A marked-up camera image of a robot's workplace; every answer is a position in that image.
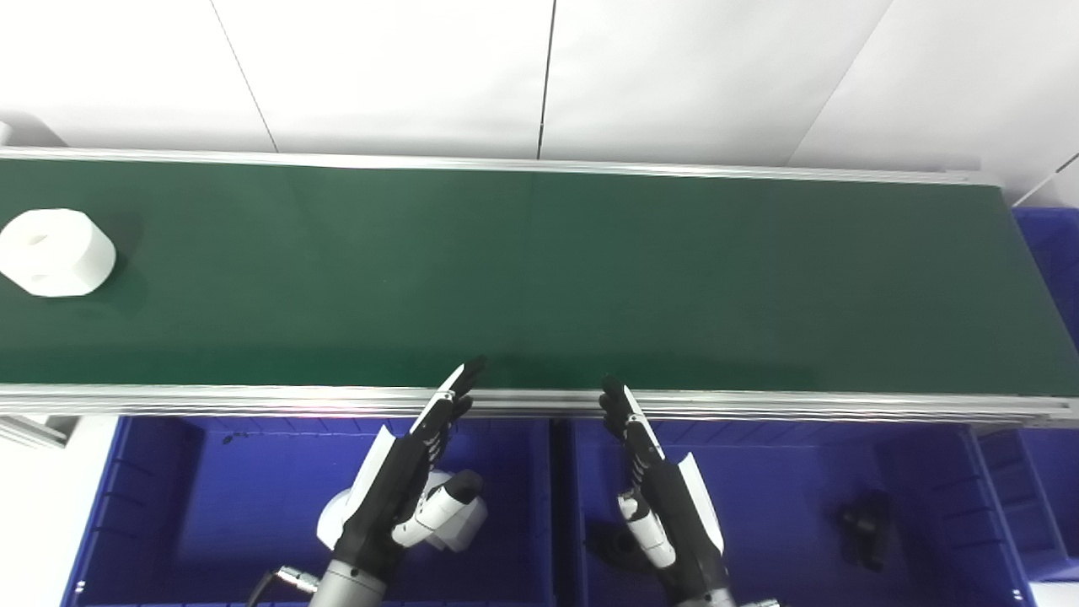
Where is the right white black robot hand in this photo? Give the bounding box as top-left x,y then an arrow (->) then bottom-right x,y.
599,378 -> 736,606

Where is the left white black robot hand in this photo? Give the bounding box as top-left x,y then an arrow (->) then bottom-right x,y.
333,356 -> 488,584

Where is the black plastic part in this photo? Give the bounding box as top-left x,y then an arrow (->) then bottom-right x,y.
839,491 -> 894,574
586,523 -> 654,574

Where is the blue bin with black parts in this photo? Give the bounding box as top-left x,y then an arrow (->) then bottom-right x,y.
552,417 -> 1038,607

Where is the green conveyor belt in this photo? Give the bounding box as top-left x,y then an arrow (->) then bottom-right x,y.
0,145 -> 1079,448
0,158 -> 1079,397

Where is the blue bin with white parts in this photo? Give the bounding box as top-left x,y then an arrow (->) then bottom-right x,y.
61,415 -> 561,607

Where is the blue bin at conveyor end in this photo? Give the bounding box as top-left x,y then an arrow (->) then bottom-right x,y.
969,207 -> 1079,583

